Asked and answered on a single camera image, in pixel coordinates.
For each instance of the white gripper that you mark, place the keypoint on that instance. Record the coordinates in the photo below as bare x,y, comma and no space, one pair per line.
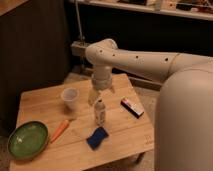
101,80

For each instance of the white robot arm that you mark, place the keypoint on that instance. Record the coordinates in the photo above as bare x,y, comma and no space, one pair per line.
183,131

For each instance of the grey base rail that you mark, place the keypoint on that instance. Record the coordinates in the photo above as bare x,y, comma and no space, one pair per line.
78,48

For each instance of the orange carrot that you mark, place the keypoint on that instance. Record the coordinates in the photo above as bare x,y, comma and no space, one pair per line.
62,127

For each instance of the metal pole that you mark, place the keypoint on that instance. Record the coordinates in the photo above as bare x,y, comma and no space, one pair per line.
79,21

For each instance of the blue sponge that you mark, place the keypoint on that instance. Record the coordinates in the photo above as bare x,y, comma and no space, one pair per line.
97,137

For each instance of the black white board eraser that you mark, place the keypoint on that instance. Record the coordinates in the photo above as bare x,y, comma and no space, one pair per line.
132,108

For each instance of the green bowl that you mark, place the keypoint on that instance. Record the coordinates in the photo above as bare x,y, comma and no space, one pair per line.
28,140

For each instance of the background shelf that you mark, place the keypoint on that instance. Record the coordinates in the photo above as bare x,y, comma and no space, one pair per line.
155,9

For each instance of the white ceramic cup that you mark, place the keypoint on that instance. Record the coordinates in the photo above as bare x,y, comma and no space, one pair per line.
69,96

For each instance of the wooden table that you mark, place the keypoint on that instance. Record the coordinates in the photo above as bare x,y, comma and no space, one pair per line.
70,152

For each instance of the small white bottle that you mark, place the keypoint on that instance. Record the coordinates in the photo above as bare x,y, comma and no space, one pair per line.
100,112

